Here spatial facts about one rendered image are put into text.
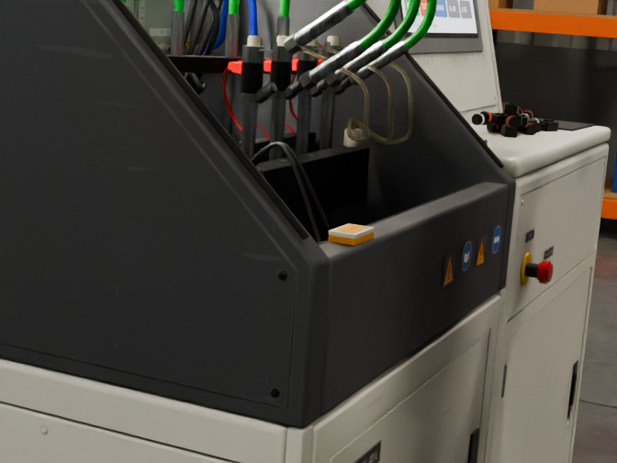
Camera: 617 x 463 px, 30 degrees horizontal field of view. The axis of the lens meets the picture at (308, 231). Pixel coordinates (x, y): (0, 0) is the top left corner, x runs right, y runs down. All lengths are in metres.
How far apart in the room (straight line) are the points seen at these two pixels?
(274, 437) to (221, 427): 0.06
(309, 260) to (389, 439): 0.35
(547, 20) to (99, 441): 5.53
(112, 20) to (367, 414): 0.49
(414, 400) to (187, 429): 0.34
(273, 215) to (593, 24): 5.51
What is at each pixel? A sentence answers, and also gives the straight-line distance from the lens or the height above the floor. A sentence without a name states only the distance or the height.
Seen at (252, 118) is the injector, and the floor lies 1.04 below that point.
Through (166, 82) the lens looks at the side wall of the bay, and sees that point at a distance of 1.10.
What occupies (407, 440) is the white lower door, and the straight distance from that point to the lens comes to 1.40.
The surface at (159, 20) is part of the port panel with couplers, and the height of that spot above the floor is 1.14.
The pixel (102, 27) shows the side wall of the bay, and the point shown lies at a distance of 1.14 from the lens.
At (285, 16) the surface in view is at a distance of 1.69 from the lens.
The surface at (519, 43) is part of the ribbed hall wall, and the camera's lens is 7.97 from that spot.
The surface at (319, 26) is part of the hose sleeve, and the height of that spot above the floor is 1.16.
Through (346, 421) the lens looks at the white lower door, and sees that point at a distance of 1.19.
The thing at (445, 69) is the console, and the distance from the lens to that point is 2.10.
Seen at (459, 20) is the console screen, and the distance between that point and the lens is 2.21.
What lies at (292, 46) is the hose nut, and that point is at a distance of 1.41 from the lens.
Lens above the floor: 1.18
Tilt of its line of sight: 11 degrees down
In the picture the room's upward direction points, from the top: 4 degrees clockwise
